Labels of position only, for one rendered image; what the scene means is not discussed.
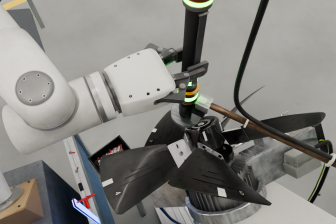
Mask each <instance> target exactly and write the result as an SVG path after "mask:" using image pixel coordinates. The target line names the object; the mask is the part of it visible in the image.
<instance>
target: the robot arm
mask: <svg viewBox="0 0 336 224"><path fill-rule="evenodd" d="M182 58H183V47H180V48H177V49H174V48H169V49H168V48H164V47H159V46H157V45H155V44H153V43H149V44H148V45H147V46H146V47H145V48H144V49H143V50H141V51H138V52H136V53H133V54H131V55H129V56H126V57H124V58H122V59H120V60H118V61H116V62H114V63H113V64H111V65H109V66H108V67H106V68H105V69H104V72H102V75H103V76H100V74H99V72H98V71H96V72H93V73H91V74H88V75H85V76H84V77H80V78H77V79H74V80H72V81H69V82H67V81H66V79H65V78H64V76H63V75H62V74H61V72H60V71H59V70H58V68H57V67H56V66H55V65H54V63H53V62H52V61H51V60H50V58H49V57H48V56H47V55H46V53H45V52H44V51H43V50H42V49H41V47H40V46H39V45H38V44H37V42H36V41H35V40H34V39H33V38H32V37H31V36H30V34H29V33H28V32H27V31H25V30H24V29H22V28H20V27H19V25H18V24H17V23H16V22H15V20H14V19H13V18H12V17H11V16H10V14H9V13H8V12H7V11H6V10H5V9H4V7H3V6H2V5H1V4H0V96H1V97H2V98H3V99H4V101H5V102H6V103H7V105H5V106H4V107H3V109H2V120H3V124H4V127H5V130H6V132H7V135H8V137H9V139H10V140H11V142H12V144H13V145H14V146H15V148H16V149H17V150H18V151H19V152H21V153H22V154H24V155H28V154H31V153H33V152H35V151H38V150H40V149H43V148H45V147H47V146H50V145H52V144H55V143H57V142H59V141H62V140H64V139H67V138H69V137H71V136H74V135H76V134H79V133H81V132H84V131H86V130H88V129H91V128H93V127H96V126H98V125H100V124H103V123H105V122H108V121H110V120H113V119H115V118H117V115H116V111H117V112H118V113H119V114H120V113H122V115H123V116H124V117H127V116H132V115H137V114H141V113H145V112H148V111H151V110H154V109H157V108H160V107H163V106H166V105H168V104H170V103H176V104H183V103H184V102H185V97H186V90H187V87H188V85H189V82H190V81H192V80H195V79H197V78H199V77H202V76H204V75H205V74H206V73H207V71H208V66H209V63H208V61H207V60H205V61H202V62H200V63H197V64H195V65H192V66H189V67H188V68H187V71H184V72H180V73H176V74H170V72H169V71H168V69H167V67H166V66H167V65H169V64H170V63H172V62H174V61H175V62H176V63H179V62H182ZM176 88H179V89H178V93H174V92H173V90H174V89H176ZM23 193H24V190H23V188H22V187H21V186H16V185H14V186H12V187H9V185H8V183H7V182H6V180H5V178H4V176H3V174H2V172H1V170H0V213H2V212H3V211H5V210H6V209H8V208H9V207H11V206H12V205H13V204H14V203H15V202H17V201H18V200H19V199H20V197H21V196H22V195H23Z"/></svg>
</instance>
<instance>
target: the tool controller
mask: <svg viewBox="0 0 336 224"><path fill-rule="evenodd" d="M6 11H7V12H8V13H9V15H10V16H11V17H12V18H13V19H14V21H15V22H16V23H17V24H18V26H19V27H20V28H21V29H24V30H25V31H26V32H28V33H29V34H30V36H31V37H32V38H33V39H34V40H35V41H36V43H37V44H38V45H39V46H40V47H41V49H42V50H43V51H44V52H45V50H44V47H43V44H42V41H41V38H40V35H39V32H38V29H37V26H36V23H35V20H34V17H33V14H32V13H31V10H30V9H29V8H23V9H11V10H6Z"/></svg>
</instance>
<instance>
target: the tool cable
mask: <svg viewBox="0 0 336 224"><path fill-rule="evenodd" d="M268 3H269V0H261V1H260V4H259V7H258V10H257V13H256V16H255V19H254V22H253V25H252V28H251V31H250V34H249V38H248V41H247V44H246V47H245V50H244V53H243V56H242V60H241V63H240V66H239V69H238V73H237V76H236V80H235V85H234V92H233V100H234V104H235V106H236V108H237V109H238V111H239V112H240V113H241V114H242V115H243V116H244V117H246V118H247V120H246V122H245V125H244V126H243V127H244V128H246V126H247V124H248V122H249V120H250V121H251V122H253V123H255V124H256V125H258V126H260V127H262V128H264V129H265V130H267V131H269V132H271V133H273V134H275V135H277V136H279V137H282V138H284V139H286V140H288V141H290V142H292V143H294V144H296V145H298V146H300V147H303V148H305V149H307V150H309V151H311V152H313V153H315V154H317V155H320V156H322V157H324V158H326V159H328V160H329V162H328V163H325V166H327V167H330V166H331V165H332V164H333V162H335V163H336V154H334V153H331V154H328V153H326V152H323V151H321V150H319V149H317V148H315V147H313V146H311V145H308V144H306V143H304V142H302V141H300V140H298V139H296V138H293V137H291V136H289V135H287V134H285V133H283V132H281V131H279V130H277V129H275V128H273V127H271V126H269V125H267V124H265V123H263V122H261V121H259V120H258V119H256V118H254V117H253V116H251V115H250V114H248V113H247V112H246V111H245V110H244V109H243V108H242V106H241V104H240V101H239V89H240V85H241V81H242V77H243V74H244V71H245V68H246V65H247V62H248V59H249V56H250V53H251V51H252V48H253V45H254V42H255V39H256V36H257V34H258V31H259V28H260V25H261V22H262V20H263V17H264V14H265V11H266V8H267V6H268Z"/></svg>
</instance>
